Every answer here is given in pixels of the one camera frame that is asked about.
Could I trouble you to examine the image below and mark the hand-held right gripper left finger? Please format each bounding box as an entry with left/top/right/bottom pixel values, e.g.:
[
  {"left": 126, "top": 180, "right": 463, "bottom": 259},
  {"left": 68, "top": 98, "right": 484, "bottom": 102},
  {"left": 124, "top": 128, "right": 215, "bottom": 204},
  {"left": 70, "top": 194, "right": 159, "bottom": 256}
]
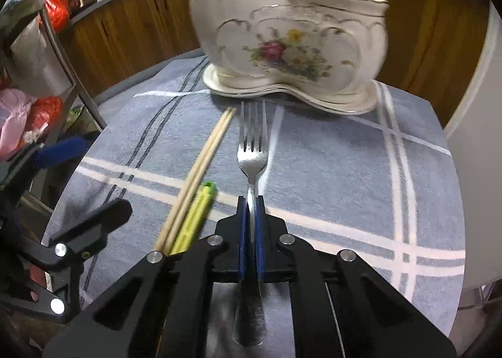
[{"left": 41, "top": 196, "right": 248, "bottom": 358}]

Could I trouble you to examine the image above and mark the grey plaid tablecloth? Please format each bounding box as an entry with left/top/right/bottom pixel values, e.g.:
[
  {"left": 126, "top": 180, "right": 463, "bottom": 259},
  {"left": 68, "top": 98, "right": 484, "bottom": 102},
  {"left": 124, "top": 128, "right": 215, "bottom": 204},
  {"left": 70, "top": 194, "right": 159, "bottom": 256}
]
[{"left": 41, "top": 54, "right": 467, "bottom": 343}]

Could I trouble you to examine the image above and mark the translucent white plastic bag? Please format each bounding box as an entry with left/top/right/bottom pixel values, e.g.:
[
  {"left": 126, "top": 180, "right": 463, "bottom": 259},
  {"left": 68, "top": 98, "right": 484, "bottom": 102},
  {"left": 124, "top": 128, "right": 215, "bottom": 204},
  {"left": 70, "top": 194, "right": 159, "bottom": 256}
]
[{"left": 10, "top": 21, "right": 75, "bottom": 88}]

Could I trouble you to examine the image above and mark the orange plastic bag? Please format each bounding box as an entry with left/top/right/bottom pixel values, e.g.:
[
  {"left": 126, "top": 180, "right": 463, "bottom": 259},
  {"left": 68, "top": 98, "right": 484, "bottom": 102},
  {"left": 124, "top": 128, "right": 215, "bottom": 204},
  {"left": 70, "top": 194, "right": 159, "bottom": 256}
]
[{"left": 24, "top": 96, "right": 63, "bottom": 143}]

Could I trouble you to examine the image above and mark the green yellow handled utensil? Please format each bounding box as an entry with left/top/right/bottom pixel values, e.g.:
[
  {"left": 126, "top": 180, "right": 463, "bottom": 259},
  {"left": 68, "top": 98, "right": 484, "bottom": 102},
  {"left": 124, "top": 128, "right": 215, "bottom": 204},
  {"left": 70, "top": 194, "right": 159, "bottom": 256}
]
[{"left": 170, "top": 181, "right": 217, "bottom": 254}]

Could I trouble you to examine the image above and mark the pink plastic bag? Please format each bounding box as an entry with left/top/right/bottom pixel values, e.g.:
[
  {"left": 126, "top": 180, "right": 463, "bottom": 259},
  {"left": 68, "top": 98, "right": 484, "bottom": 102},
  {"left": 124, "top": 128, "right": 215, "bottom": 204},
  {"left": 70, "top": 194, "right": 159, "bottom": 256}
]
[{"left": 0, "top": 89, "right": 36, "bottom": 158}]

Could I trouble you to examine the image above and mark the metal storage rack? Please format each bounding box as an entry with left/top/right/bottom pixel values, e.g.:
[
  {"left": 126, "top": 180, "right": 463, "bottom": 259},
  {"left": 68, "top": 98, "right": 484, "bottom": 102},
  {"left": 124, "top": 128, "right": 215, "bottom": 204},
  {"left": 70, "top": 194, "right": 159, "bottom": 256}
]
[{"left": 0, "top": 9, "right": 106, "bottom": 210}]

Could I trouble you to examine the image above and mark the cream ceramic drip tray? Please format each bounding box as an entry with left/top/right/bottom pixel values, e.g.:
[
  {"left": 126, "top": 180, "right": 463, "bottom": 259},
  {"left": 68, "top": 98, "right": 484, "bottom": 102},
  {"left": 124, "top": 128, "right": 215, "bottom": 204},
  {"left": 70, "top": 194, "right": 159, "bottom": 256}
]
[{"left": 203, "top": 64, "right": 380, "bottom": 115}]

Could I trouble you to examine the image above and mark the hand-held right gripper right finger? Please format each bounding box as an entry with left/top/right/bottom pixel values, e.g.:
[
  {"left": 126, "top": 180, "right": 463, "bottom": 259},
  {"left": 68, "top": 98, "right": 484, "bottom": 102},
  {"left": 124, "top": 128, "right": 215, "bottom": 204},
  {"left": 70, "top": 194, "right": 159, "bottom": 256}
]
[{"left": 256, "top": 196, "right": 457, "bottom": 358}]

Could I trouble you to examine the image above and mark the silver metal fork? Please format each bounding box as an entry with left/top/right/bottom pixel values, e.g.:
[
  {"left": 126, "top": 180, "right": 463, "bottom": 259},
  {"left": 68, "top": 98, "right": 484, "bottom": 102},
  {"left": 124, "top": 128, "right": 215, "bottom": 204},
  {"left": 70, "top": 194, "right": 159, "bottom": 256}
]
[{"left": 231, "top": 101, "right": 269, "bottom": 347}]

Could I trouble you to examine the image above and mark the red plastic bag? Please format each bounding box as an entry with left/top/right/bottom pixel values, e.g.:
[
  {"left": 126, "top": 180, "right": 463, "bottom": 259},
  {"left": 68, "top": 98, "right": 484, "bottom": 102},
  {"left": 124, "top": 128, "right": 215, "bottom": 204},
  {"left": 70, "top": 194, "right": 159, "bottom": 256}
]
[{"left": 45, "top": 0, "right": 71, "bottom": 33}]

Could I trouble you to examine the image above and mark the wooden base cabinet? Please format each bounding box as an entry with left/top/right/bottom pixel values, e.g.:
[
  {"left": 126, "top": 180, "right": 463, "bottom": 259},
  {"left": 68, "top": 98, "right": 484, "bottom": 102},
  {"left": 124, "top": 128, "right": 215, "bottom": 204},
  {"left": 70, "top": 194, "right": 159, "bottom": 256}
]
[
  {"left": 59, "top": 0, "right": 205, "bottom": 98},
  {"left": 322, "top": 0, "right": 491, "bottom": 127}
]

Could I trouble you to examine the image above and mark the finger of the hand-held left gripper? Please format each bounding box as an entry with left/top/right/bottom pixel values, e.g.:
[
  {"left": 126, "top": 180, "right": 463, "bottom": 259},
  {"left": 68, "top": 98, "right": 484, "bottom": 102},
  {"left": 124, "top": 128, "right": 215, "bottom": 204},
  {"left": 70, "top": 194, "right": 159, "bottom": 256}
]
[
  {"left": 0, "top": 137, "right": 89, "bottom": 190},
  {"left": 39, "top": 199, "right": 132, "bottom": 268}
]

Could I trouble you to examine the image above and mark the wooden chopstick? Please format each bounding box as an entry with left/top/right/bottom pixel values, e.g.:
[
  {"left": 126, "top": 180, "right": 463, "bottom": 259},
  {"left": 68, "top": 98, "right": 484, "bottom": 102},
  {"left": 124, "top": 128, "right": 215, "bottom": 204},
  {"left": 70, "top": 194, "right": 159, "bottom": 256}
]
[
  {"left": 153, "top": 107, "right": 234, "bottom": 251},
  {"left": 163, "top": 108, "right": 237, "bottom": 254}
]

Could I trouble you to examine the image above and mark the cream floral ceramic utensil holder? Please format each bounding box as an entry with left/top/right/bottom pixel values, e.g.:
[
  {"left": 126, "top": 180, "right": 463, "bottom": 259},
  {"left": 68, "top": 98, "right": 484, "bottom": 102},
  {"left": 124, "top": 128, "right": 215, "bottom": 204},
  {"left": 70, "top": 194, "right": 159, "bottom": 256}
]
[{"left": 186, "top": 0, "right": 391, "bottom": 92}]

